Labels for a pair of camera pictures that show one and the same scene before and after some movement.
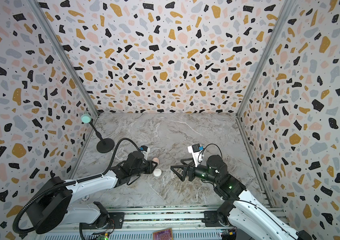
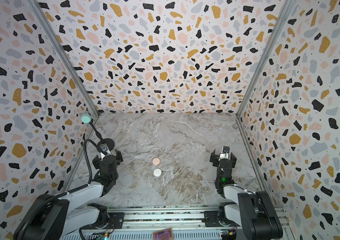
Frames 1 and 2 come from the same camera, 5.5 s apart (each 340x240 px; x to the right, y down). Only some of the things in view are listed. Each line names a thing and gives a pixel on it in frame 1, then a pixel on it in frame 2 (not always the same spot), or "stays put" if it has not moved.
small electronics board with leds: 104,236 stays put
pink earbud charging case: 155,159 stays put
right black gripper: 186,171 -> 213,157
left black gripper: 150,166 -> 98,162
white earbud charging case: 157,172 stays put
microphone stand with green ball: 106,145 stays put
